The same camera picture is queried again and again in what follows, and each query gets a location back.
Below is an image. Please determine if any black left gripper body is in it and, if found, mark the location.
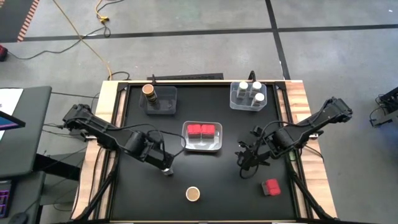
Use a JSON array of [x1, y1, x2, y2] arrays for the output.
[[151, 151, 175, 172]]

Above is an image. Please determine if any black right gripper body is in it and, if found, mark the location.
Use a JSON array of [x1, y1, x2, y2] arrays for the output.
[[248, 142, 272, 166]]

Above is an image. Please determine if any red block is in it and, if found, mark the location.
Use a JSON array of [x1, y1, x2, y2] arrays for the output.
[[201, 124, 216, 139], [187, 123, 202, 139], [261, 178, 282, 197]]

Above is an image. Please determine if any furikake seasoning glass jar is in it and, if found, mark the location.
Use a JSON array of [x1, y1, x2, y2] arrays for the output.
[[185, 186, 201, 202], [141, 83, 160, 108]]

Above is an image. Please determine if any white plastic caddy bin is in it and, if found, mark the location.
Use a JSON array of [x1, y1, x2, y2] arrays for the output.
[[180, 120, 223, 153]]

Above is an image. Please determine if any clear plastic bin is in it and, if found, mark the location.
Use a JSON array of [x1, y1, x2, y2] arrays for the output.
[[229, 81, 268, 112]]

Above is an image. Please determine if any dark translucent plastic bin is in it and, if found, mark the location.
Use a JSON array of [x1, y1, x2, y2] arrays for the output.
[[139, 86, 178, 116]]

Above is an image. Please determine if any light wooden table board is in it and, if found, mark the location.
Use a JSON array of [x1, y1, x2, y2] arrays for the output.
[[70, 79, 339, 222]]

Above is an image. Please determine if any long black bar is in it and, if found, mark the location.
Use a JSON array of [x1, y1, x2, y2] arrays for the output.
[[147, 73, 224, 82]]

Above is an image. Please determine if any black desk foot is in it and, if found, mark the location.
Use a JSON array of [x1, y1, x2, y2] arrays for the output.
[[33, 152, 82, 182]]

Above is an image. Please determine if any grey desk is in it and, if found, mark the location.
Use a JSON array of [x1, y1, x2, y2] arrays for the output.
[[0, 86, 53, 179]]

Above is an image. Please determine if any black equipment stand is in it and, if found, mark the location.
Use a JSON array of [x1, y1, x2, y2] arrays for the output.
[[369, 86, 398, 128]]

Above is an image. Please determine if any tablet screen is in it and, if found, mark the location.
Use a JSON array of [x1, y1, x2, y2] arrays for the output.
[[0, 110, 27, 131]]

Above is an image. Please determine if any backlit keyboard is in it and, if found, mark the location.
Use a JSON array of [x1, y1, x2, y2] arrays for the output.
[[0, 189, 12, 219]]

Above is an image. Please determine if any white paper sheet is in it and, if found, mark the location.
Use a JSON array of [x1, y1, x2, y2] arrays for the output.
[[0, 88, 24, 141]]

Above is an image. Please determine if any dark mat with striped edge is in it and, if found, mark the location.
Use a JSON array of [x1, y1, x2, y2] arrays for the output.
[[0, 0, 41, 43]]

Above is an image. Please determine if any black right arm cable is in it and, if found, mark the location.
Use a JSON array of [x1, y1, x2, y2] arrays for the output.
[[238, 119, 280, 180]]

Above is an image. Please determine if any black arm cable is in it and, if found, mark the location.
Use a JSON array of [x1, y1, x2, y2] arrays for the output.
[[105, 123, 187, 158], [238, 119, 280, 180]]

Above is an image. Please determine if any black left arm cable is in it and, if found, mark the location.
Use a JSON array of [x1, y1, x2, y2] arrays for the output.
[[105, 123, 187, 158]]

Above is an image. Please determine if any black aluminium table frame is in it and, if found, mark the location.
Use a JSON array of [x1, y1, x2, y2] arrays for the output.
[[71, 80, 340, 224]]

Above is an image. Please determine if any black floor cable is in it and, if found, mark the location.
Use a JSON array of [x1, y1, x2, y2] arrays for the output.
[[107, 71, 131, 81], [6, 26, 112, 60], [51, 91, 101, 108]]

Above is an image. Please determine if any coiled yellow cable with plug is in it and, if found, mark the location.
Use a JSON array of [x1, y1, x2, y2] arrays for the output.
[[95, 0, 110, 23]]

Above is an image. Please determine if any long yellow cable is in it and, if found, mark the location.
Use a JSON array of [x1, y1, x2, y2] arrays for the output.
[[52, 0, 113, 80]]

